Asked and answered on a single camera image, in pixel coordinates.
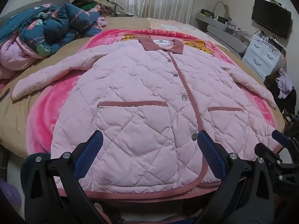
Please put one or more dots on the white striped curtain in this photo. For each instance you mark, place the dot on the white striped curtain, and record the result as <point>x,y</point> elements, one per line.
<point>151,0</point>

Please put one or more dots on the pink printed blanket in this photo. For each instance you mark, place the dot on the pink printed blanket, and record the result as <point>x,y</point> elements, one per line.
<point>46,112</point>

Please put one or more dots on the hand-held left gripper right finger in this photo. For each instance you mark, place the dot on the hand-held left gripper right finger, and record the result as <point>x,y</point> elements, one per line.
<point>210,154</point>

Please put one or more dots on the dark clothes heap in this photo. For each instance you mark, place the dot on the dark clothes heap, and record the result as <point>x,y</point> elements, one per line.
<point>271,84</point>

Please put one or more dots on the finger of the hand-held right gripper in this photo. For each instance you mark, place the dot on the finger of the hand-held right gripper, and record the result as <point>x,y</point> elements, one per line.
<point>279,135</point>
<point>268,152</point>

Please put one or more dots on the teal floral comforter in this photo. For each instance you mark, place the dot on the teal floral comforter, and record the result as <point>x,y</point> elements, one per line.
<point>46,28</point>

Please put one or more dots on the black flat television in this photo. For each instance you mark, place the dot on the black flat television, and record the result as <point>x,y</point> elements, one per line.
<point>271,18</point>

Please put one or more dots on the light purple cloth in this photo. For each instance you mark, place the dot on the light purple cloth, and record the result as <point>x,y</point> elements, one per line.
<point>283,84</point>

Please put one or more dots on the pile of dark clothes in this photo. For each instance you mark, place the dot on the pile of dark clothes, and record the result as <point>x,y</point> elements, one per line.
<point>91,4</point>

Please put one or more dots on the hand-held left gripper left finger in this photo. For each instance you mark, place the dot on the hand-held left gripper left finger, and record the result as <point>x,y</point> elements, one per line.
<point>91,154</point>

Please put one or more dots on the clutter of small shelf things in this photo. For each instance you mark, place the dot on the clutter of small shelf things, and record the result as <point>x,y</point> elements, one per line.
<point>224,19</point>

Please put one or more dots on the grey padded headboard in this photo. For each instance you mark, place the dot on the grey padded headboard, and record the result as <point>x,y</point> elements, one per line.
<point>222,31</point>

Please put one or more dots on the white drawer cabinet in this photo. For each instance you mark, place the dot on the white drawer cabinet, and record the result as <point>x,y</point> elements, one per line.
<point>261,56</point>

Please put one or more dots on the bed with tan sheet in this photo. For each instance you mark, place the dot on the bed with tan sheet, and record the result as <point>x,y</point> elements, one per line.
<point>14,121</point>

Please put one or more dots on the pink quilted jacket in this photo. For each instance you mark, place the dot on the pink quilted jacket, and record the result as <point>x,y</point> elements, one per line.
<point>140,86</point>

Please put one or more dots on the peach patterned sheet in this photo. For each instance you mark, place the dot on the peach patterned sheet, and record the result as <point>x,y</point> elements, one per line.
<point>177,26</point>

